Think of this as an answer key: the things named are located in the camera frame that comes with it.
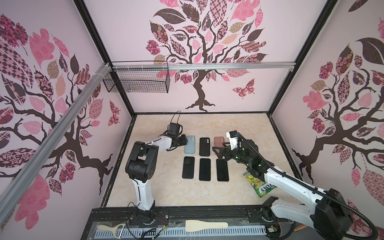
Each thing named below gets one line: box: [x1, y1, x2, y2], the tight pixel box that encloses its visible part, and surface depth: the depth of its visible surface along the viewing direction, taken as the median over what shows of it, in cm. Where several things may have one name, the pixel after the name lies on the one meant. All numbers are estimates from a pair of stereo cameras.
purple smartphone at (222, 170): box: [216, 158, 229, 182], surface depth 92 cm
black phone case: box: [199, 137, 210, 157], surface depth 105 cm
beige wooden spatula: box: [185, 220, 229, 232], surface depth 73 cm
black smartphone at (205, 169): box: [199, 158, 211, 181], surface depth 91 cm
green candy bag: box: [243, 172, 277, 198], surface depth 82 cm
